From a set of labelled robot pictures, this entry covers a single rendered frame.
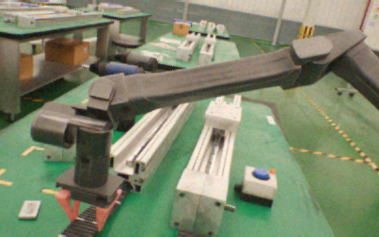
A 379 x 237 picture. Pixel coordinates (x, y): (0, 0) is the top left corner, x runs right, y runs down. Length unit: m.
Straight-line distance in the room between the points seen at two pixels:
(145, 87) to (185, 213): 0.27
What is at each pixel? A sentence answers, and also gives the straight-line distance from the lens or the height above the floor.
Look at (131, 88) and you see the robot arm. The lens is 0.57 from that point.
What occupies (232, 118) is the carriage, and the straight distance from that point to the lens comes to 1.02.
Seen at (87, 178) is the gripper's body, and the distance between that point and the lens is 0.58.
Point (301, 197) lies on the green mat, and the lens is 0.96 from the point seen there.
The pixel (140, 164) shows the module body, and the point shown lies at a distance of 0.76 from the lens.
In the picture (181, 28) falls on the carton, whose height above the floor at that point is 0.87.
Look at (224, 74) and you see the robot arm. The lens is 0.59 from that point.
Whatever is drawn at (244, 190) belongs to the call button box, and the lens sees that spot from 0.84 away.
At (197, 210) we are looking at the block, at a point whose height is 0.84.
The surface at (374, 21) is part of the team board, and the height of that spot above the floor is 1.43.
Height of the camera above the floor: 1.22
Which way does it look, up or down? 19 degrees down
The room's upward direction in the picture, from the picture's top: 10 degrees clockwise
